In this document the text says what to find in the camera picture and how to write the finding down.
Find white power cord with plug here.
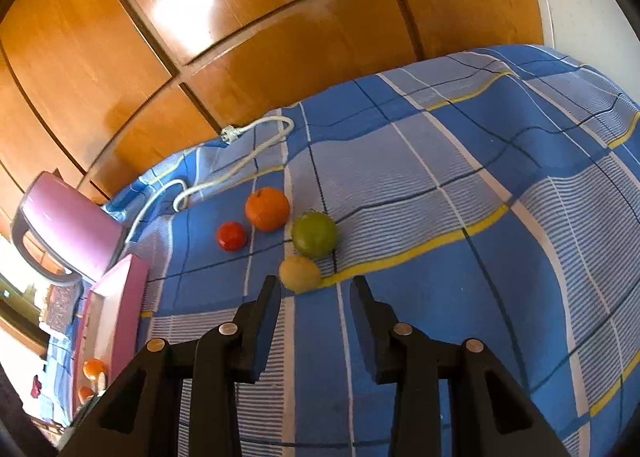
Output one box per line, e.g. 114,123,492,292
122,116,296,243

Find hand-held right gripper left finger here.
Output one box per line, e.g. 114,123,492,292
57,274,283,457

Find red tomato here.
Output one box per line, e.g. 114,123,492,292
216,222,248,252

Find silver embossed tissue box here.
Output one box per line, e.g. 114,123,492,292
40,282,83,333

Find orange with stem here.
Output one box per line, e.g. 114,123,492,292
245,187,291,232

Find wooden panelled wardrobe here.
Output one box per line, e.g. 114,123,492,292
0,0,546,248

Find green tomato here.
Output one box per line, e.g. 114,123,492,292
291,210,339,258

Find blue plaid cloth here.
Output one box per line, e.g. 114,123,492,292
30,44,640,457

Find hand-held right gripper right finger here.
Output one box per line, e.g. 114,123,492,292
349,275,571,457

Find white tray with pink rim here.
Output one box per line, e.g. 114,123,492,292
70,253,150,418

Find pink electric kettle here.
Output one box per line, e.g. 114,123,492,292
11,172,128,286

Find small yellowish fruit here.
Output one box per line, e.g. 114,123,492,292
279,255,322,293

